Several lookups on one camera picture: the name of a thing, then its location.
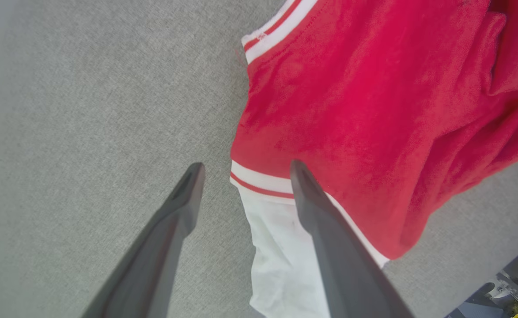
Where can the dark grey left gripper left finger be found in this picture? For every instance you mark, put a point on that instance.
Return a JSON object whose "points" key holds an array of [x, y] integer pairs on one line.
{"points": [[153, 265]]}

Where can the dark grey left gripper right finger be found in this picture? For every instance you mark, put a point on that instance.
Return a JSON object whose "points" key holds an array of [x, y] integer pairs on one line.
{"points": [[347, 274]]}

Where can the red garment with white sleeves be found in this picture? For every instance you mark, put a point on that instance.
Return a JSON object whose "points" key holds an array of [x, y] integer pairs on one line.
{"points": [[351, 110]]}

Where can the silver metal bracket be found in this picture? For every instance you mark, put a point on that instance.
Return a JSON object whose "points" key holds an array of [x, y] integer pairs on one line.
{"points": [[517, 293]]}

